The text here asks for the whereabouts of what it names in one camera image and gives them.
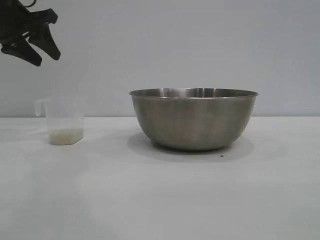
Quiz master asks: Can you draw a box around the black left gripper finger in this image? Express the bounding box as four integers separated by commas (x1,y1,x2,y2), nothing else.
0,37,43,67
31,23,62,61

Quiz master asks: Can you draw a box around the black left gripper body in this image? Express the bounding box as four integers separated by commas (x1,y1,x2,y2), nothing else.
0,0,59,47

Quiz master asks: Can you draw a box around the clear plastic measuring cup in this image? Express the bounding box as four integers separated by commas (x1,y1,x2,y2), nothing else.
34,96,85,146

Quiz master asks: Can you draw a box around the white uncooked rice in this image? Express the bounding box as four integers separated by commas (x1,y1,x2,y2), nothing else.
49,127,84,145

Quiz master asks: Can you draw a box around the stainless steel mixing bowl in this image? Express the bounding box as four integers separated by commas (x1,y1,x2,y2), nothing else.
128,87,260,152

